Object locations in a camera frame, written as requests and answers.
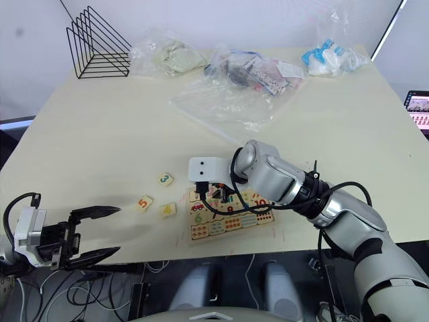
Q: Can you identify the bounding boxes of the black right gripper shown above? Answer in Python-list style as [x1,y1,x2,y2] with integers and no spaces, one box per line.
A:
[208,180,237,204]

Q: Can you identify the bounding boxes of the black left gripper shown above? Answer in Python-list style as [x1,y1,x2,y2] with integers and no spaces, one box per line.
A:
[38,205,122,270]

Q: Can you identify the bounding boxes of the wooden number puzzle board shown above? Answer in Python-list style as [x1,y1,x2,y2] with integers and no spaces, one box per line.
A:
[185,186,276,248]

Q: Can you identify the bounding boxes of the wooden tile yellow number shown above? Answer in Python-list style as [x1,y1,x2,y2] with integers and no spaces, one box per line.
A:
[158,201,178,219]

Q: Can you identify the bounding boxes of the wooden tile orange number five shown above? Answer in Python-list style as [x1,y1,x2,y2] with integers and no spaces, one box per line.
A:
[136,195,156,213]

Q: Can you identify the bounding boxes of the wooden tile green number three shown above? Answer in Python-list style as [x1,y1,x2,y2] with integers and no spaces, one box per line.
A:
[156,171,176,187]

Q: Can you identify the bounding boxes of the empty clear plastic bag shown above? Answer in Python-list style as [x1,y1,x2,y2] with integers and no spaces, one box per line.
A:
[170,78,276,142]

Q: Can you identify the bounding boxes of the grey rounded robot leg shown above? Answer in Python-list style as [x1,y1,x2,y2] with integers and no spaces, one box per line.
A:
[168,262,223,313]
[260,260,304,322]

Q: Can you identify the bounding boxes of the grey robot torso edge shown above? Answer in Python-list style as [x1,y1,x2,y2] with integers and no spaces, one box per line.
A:
[129,304,302,322]

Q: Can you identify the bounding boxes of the plastic bag with printed cards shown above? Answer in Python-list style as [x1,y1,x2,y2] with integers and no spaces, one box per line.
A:
[203,42,306,97]

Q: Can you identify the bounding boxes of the dark side table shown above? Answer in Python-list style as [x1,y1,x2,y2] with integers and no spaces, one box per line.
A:
[0,115,37,170]

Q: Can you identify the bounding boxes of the plastic bag with pale cloth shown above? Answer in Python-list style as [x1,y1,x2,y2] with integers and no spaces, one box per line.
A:
[129,28,209,78]

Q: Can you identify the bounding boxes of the grey sneaker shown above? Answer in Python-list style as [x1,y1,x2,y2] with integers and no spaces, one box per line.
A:
[316,301,351,322]

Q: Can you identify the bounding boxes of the plastic bag blue white packets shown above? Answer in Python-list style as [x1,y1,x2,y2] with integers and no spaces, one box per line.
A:
[300,9,372,78]

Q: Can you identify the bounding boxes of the screen with pink pictures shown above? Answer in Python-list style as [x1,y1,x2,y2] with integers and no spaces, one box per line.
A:
[403,89,429,136]

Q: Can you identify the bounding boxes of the black slanted screen edge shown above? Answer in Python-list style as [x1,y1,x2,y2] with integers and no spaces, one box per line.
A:
[369,0,409,62]

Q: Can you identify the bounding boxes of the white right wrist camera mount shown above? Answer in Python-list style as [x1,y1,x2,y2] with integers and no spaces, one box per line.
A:
[188,156,233,184]

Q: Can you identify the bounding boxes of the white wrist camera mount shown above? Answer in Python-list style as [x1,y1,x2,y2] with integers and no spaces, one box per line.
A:
[188,156,233,184]
[13,206,48,268]

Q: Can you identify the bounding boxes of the black floor cable tangle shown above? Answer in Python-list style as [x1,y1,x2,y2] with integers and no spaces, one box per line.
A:
[65,268,135,316]

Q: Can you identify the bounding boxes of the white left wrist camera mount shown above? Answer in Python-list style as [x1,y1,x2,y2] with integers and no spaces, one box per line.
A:
[13,206,48,268]

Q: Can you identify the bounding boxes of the white floor cable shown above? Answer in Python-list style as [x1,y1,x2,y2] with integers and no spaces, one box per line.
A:
[18,273,88,322]

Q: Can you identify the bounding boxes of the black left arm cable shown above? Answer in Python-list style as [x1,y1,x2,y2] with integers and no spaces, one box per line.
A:
[3,191,43,243]

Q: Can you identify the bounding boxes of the black wire file rack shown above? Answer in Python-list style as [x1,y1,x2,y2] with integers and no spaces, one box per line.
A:
[60,0,133,81]

